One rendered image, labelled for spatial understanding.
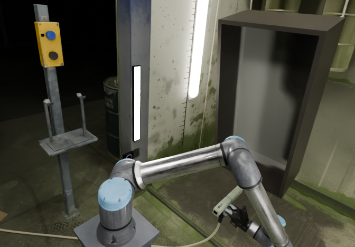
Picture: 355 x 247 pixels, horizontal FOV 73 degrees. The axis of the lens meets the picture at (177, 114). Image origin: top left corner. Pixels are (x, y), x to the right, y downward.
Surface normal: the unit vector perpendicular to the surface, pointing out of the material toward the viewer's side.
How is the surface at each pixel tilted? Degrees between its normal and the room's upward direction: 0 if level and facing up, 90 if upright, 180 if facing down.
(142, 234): 0
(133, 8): 90
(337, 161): 57
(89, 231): 0
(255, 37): 102
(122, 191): 5
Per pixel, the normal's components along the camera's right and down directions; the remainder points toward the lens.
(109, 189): 0.07, -0.87
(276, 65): -0.68, 0.44
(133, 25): 0.72, 0.33
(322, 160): -0.54, -0.29
